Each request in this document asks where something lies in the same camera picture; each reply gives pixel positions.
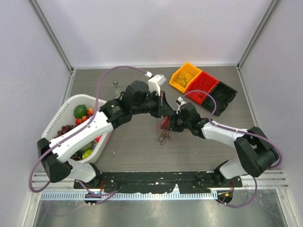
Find black plastic bin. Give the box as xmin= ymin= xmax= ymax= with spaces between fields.
xmin=209 ymin=81 xmax=238 ymax=116

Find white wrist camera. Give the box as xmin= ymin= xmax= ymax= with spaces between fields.
xmin=176 ymin=96 xmax=186 ymax=114
xmin=145 ymin=71 xmax=166 ymax=96

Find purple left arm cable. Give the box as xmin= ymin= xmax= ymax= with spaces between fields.
xmin=28 ymin=65 xmax=149 ymax=192

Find yellow green pear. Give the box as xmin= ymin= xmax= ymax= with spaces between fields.
xmin=82 ymin=149 xmax=93 ymax=159

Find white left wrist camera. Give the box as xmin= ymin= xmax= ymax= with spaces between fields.
xmin=145 ymin=71 xmax=166 ymax=96

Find red brown cables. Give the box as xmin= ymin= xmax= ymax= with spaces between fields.
xmin=156 ymin=117 xmax=183 ymax=145

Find red plastic bin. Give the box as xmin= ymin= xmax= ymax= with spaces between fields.
xmin=186 ymin=71 xmax=219 ymax=105

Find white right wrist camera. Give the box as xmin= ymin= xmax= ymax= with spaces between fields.
xmin=176 ymin=96 xmax=186 ymax=114

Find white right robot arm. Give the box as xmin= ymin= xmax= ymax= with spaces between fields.
xmin=168 ymin=101 xmax=280 ymax=187

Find red apple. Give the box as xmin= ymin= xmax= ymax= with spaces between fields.
xmin=95 ymin=135 xmax=102 ymax=142

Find clear glass bottle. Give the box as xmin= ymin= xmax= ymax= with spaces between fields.
xmin=113 ymin=80 xmax=123 ymax=98

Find white fruit basket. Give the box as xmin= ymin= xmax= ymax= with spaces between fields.
xmin=42 ymin=94 xmax=112 ymax=163

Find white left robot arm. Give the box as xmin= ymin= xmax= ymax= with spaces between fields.
xmin=37 ymin=81 xmax=175 ymax=189

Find green melon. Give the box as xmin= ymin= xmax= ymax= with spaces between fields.
xmin=79 ymin=140 xmax=97 ymax=153

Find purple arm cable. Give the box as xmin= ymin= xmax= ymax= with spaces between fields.
xmin=183 ymin=89 xmax=284 ymax=208
xmin=28 ymin=65 xmax=149 ymax=192

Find green lime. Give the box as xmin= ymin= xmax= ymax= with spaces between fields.
xmin=73 ymin=105 xmax=87 ymax=119

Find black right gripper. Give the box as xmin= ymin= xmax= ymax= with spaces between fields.
xmin=161 ymin=110 xmax=192 ymax=132

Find yellow plastic bin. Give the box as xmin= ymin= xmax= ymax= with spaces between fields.
xmin=169 ymin=62 xmax=202 ymax=94

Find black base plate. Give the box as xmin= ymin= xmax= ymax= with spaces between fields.
xmin=84 ymin=171 xmax=242 ymax=194

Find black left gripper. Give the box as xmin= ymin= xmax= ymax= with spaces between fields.
xmin=132 ymin=89 xmax=175 ymax=119

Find purple grape bunch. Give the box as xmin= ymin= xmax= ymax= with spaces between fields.
xmin=54 ymin=125 xmax=77 ymax=139

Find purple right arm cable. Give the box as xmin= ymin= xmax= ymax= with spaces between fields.
xmin=183 ymin=89 xmax=284 ymax=208

